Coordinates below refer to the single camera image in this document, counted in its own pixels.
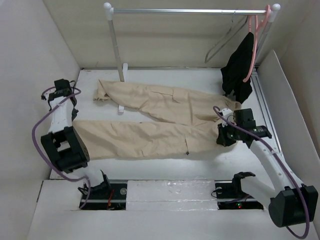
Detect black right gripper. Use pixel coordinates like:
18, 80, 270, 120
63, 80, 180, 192
216, 120, 243, 147

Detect beige trousers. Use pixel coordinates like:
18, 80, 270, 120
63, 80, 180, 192
73, 79, 241, 160

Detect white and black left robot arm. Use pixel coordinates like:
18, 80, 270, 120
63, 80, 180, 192
40, 79, 112, 199

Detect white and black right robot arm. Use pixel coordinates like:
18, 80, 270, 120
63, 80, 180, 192
213, 106, 319, 228

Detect black garment on hanger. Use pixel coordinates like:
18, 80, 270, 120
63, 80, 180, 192
220, 32, 254, 104

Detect pink plastic hanger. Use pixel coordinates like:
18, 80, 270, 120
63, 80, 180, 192
243, 4, 271, 83

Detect white and silver clothes rack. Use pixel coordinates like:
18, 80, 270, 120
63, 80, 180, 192
103, 2, 281, 115

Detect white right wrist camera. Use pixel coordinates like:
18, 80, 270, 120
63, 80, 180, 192
220, 108, 234, 123

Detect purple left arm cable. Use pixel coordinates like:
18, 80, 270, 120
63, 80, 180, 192
31, 85, 91, 210

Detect aluminium rail right side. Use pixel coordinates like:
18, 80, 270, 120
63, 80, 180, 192
250, 68, 283, 154

